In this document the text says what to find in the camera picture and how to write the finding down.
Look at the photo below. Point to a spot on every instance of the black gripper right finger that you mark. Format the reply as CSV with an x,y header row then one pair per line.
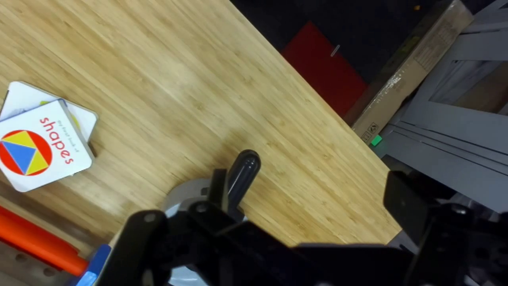
x,y
423,233

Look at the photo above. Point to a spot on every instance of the grey metal frame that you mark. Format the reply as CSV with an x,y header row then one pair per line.
x,y
450,133

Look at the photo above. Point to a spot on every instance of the red flat floor panel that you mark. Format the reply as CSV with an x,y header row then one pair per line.
x,y
323,69

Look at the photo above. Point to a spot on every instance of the blue and wood toy toolbox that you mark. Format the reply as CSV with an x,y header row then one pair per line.
x,y
96,265

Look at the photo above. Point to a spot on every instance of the long cardboard box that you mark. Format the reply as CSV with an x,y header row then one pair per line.
x,y
391,101

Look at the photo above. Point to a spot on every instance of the small green tag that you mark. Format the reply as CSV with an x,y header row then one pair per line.
x,y
377,141

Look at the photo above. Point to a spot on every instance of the plain white board book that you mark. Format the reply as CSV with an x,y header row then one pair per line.
x,y
25,98

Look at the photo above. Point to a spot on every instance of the white shapes board book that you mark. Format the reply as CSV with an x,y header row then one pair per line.
x,y
53,160

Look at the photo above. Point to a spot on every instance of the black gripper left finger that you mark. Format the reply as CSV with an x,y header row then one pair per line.
x,y
136,249

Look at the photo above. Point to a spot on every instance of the orange toy rod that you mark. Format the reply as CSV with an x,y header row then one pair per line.
x,y
37,241

